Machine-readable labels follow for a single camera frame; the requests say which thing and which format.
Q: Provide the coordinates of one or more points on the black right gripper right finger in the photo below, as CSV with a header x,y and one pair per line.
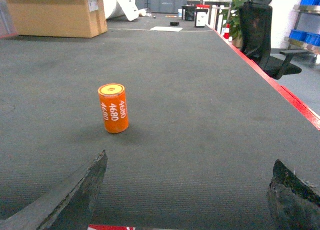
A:
x,y
293,203

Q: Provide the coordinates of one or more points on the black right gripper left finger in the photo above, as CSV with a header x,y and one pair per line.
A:
x,y
69,205

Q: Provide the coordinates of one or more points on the orange 4680 battery can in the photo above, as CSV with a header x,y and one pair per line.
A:
x,y
113,105

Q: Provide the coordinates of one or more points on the blue bin on shelf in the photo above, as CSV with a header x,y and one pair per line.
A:
x,y
310,38

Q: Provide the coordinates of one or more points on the steel shelf rack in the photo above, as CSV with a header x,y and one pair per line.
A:
x,y
308,20

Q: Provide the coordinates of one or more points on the black office chair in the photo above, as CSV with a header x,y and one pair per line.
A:
x,y
255,20

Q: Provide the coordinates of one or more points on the large cardboard box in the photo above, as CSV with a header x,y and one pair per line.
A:
x,y
58,18

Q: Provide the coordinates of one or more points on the white flat sheet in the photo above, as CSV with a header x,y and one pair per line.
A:
x,y
167,29

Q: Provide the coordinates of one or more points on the small black round object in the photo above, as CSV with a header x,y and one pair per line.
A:
x,y
174,23

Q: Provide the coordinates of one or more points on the black framed sign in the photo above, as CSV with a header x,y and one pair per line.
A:
x,y
200,19

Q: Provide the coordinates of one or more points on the green potted plant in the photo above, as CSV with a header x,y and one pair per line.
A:
x,y
234,19

